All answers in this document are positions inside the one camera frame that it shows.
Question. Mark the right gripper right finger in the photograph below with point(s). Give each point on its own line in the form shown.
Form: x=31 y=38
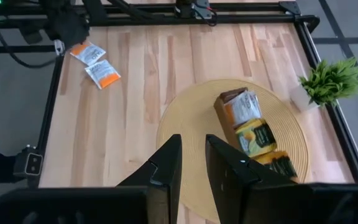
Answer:
x=259 y=202

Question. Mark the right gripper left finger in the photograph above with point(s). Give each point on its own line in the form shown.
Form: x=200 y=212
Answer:
x=135 y=202

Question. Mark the white orange Tazo tea packet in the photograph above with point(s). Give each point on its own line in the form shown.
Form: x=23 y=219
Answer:
x=244 y=107
x=102 y=74
x=87 y=53

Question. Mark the yellow green tea packet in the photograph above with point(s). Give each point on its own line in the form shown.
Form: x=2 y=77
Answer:
x=278 y=165

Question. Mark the green lemon lime tea packet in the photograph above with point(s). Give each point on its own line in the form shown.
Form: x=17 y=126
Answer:
x=256 y=137

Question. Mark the brown wooden tea organizer box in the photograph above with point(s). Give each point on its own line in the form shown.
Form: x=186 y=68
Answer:
x=224 y=118

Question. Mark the round woven straw placemat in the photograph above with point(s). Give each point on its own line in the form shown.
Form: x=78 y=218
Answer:
x=191 y=124

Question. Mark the small green potted plant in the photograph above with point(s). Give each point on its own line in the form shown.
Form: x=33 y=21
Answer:
x=331 y=81

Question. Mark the black aluminium table frame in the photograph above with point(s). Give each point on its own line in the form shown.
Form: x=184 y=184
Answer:
x=51 y=109

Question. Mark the black table-level camera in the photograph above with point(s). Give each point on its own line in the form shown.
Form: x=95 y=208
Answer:
x=30 y=163

